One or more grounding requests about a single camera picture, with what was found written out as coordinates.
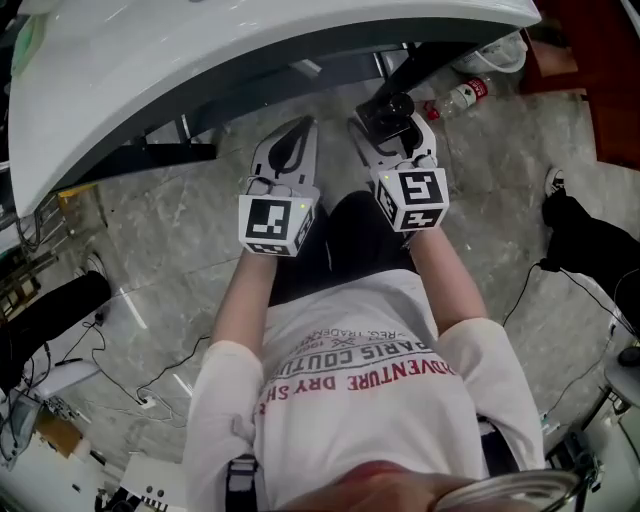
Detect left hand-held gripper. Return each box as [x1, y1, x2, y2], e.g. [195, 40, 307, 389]
[238, 116, 322, 258]

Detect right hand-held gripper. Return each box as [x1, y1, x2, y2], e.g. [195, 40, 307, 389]
[349, 111, 449, 234]

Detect black soap dispenser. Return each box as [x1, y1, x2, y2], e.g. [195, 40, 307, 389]
[356, 91, 427, 152]

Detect person's left forearm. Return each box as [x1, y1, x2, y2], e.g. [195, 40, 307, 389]
[209, 246, 279, 359]

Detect person's right forearm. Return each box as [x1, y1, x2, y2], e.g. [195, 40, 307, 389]
[406, 229, 489, 337]

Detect white washbasin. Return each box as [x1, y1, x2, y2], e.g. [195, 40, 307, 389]
[6, 0, 544, 217]

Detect red label plastic bottle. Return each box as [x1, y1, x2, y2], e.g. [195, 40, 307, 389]
[424, 74, 494, 122]

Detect white mesh wastebasket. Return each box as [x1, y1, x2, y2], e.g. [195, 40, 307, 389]
[451, 29, 529, 74]

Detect person's white printed shirt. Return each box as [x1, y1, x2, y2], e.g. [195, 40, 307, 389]
[183, 269, 547, 512]

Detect white striped panel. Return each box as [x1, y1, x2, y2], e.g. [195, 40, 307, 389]
[119, 456, 189, 512]

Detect cardboard box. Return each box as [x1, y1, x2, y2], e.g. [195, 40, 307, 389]
[34, 406, 84, 459]

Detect person's eyeglasses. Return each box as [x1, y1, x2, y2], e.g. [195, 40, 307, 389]
[434, 466, 584, 512]

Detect black power cable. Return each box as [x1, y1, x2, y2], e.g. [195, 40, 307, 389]
[81, 319, 212, 404]

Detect metal wire rack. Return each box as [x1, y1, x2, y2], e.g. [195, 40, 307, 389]
[0, 189, 107, 322]

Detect black harness strap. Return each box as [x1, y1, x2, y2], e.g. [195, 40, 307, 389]
[224, 453, 259, 512]
[476, 413, 522, 474]

